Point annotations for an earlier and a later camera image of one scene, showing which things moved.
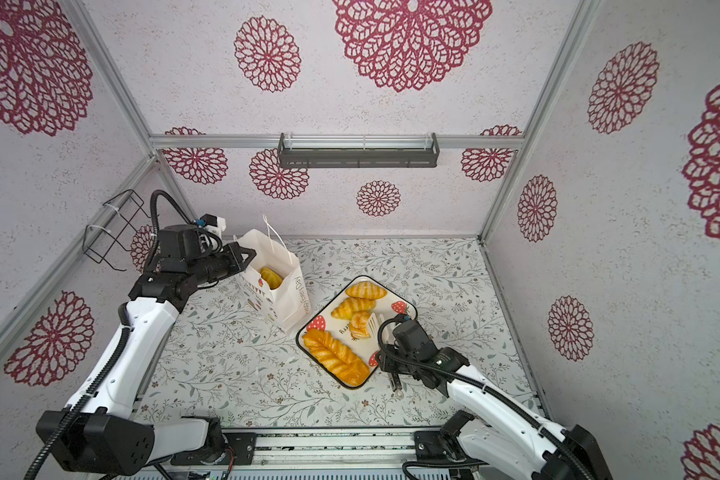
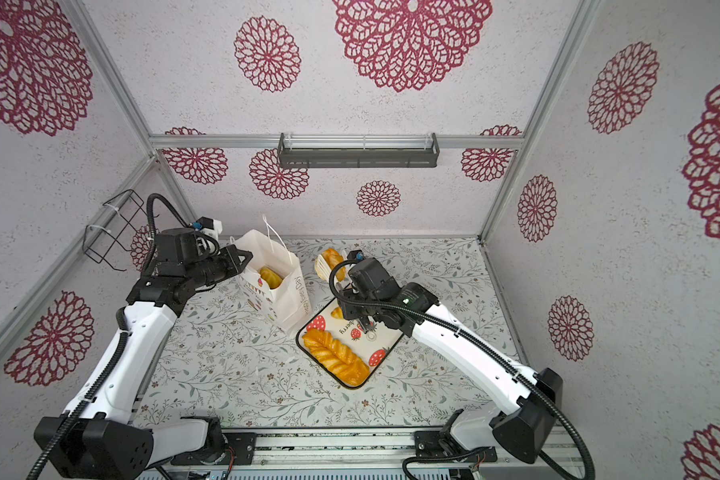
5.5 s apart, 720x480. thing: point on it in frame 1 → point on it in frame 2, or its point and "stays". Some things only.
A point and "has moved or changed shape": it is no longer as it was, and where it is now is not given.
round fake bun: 359,328 has moved or changed shape
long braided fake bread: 335,358 stays
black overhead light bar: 358,151 stays
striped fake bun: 272,278 stays
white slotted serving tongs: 373,325 has moved or changed shape
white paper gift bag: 272,286 stays
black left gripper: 237,265 stays
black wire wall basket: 115,223 stays
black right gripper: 385,361 → 347,303
